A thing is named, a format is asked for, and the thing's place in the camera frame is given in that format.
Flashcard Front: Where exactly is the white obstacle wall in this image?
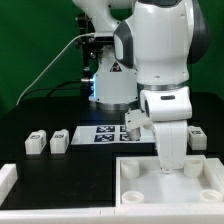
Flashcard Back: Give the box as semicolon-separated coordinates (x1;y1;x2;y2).
0;207;224;224
0;164;18;206

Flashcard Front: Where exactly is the white obstacle wall left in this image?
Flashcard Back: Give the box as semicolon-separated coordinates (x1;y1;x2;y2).
0;164;18;206

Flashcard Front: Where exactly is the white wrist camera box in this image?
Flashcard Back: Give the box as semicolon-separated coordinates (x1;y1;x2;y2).
125;109;152;141

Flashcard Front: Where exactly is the white cable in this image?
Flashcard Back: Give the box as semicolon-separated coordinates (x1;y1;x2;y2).
15;32;96;106

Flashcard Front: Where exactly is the white square tabletop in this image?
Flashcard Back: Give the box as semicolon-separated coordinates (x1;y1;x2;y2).
115;155;224;207

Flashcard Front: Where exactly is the white obstacle wall front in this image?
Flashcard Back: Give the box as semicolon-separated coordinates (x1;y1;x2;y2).
0;207;224;224

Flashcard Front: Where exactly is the white marker sheet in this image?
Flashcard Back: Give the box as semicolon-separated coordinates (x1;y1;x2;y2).
70;125;157;146

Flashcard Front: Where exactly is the black camera stand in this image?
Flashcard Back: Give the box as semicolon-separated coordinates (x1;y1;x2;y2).
76;13;95;98

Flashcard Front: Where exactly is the black cable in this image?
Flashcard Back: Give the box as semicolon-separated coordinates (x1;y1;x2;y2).
23;79;83;99

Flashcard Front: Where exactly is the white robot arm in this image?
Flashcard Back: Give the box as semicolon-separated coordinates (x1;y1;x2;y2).
72;0;210;173

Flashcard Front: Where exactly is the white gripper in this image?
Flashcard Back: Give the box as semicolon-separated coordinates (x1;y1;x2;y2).
154;120;187;174

